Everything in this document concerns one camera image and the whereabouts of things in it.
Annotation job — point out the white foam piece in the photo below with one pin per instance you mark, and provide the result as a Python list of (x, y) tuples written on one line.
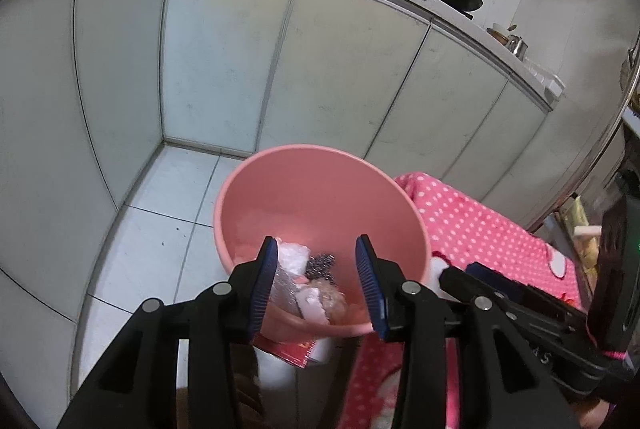
[(292, 259)]

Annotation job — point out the red flat box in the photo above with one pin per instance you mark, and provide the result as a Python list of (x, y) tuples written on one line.
[(285, 350)]

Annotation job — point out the white box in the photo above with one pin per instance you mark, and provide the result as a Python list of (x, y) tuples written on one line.
[(547, 79)]

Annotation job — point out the steel wool scourer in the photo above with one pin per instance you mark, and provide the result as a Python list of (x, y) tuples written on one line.
[(320, 268)]

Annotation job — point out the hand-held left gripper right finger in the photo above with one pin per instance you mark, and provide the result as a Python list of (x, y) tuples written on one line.
[(369, 289)]

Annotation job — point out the silver foil wrapper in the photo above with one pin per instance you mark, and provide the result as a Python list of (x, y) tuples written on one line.
[(285, 291)]

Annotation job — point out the pink plastic basin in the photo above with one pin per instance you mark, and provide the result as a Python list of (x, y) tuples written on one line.
[(310, 189)]

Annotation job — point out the white crumpled tissue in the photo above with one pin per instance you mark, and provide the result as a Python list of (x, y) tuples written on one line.
[(312, 304)]

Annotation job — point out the brown crumpled paper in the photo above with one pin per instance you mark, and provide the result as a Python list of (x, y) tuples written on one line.
[(335, 306)]

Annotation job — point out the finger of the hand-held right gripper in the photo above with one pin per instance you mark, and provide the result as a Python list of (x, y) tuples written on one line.
[(500, 281), (545, 339)]

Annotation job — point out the pink polka dot cloth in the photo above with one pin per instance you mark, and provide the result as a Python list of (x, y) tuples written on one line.
[(475, 229)]

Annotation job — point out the yellow cloth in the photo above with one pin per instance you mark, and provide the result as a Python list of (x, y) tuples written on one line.
[(582, 219)]

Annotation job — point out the white kitchen cabinet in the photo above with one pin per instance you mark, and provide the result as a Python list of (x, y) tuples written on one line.
[(225, 59)]

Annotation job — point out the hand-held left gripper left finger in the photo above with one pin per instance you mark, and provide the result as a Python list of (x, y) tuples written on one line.
[(264, 279)]

